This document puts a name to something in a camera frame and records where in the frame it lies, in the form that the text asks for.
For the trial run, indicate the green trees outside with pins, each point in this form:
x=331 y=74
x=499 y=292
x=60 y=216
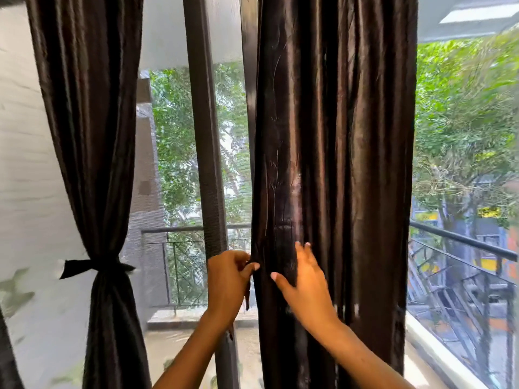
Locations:
x=466 y=117

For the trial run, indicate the large green plant leaves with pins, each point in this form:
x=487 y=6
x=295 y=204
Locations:
x=16 y=295

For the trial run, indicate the dark brown curtain tie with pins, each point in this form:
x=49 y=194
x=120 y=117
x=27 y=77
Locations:
x=81 y=267

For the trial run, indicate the person's left forearm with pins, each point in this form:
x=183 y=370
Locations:
x=190 y=356

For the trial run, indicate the person's right hand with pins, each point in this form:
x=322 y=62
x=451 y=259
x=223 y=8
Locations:
x=312 y=299

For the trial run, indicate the person's left hand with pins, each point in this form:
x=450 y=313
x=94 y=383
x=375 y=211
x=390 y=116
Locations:
x=227 y=283

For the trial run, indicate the paper notices on window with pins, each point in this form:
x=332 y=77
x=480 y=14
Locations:
x=144 y=190

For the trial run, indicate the black metal balcony railing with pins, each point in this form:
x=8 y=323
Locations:
x=458 y=236

